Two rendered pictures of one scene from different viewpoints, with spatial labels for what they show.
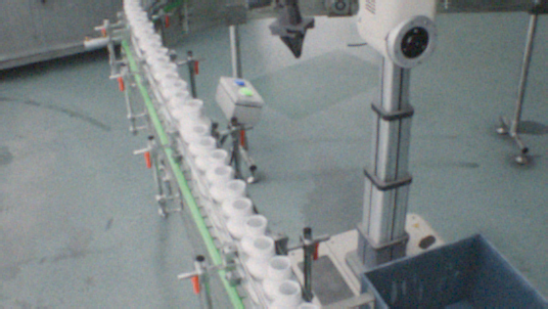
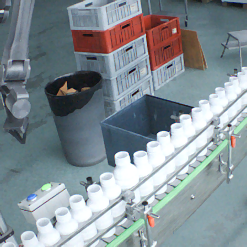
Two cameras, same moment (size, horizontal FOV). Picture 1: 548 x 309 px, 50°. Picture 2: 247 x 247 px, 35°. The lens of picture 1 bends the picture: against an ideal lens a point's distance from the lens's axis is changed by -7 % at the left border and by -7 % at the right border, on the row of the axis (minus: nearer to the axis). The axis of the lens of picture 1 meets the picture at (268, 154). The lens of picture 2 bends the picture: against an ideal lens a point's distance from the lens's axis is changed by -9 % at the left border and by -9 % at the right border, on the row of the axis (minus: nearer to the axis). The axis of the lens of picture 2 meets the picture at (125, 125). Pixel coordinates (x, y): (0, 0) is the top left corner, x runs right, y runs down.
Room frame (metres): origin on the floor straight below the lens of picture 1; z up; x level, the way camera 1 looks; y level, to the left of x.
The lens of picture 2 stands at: (1.64, 1.00, 1.79)
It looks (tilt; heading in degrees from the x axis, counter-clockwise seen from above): 29 degrees down; 244
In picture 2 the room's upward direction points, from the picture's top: 9 degrees counter-clockwise
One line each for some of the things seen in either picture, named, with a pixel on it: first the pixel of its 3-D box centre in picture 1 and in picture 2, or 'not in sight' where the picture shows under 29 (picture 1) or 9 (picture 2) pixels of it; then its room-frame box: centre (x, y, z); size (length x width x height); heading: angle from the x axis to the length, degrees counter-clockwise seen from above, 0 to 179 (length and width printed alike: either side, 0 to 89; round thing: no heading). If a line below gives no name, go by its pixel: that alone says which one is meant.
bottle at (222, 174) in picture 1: (226, 203); (178, 149); (1.03, 0.09, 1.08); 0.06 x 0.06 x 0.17
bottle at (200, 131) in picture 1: (203, 159); (142, 178); (1.19, 0.15, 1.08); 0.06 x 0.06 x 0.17
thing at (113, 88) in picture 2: not in sight; (115, 74); (0.07, -2.29, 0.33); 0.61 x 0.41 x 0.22; 25
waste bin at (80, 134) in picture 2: not in sight; (79, 119); (0.70, -1.72, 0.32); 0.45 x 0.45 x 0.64
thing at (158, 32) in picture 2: not in sight; (150, 31); (-0.57, -2.61, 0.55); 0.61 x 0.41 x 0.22; 21
